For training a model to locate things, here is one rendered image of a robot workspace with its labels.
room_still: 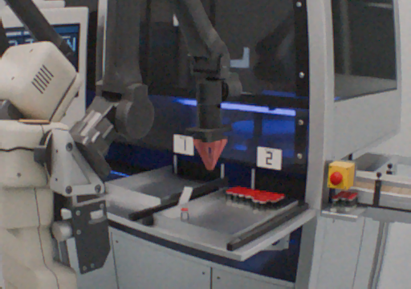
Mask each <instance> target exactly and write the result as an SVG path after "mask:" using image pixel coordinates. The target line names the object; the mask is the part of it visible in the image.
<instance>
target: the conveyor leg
mask: <svg viewBox="0 0 411 289"><path fill-rule="evenodd" d="M372 220H374V221H380V223H379V230H378V233H377V239H376V247H375V251H374V256H373V260H372V267H371V273H370V275H369V281H368V287H367V289H379V287H380V281H381V278H382V273H383V271H384V265H385V258H386V255H387V249H388V247H389V239H390V233H391V229H392V224H393V223H395V222H391V221H386V220H381V219H376V218H374V219H372Z"/></svg>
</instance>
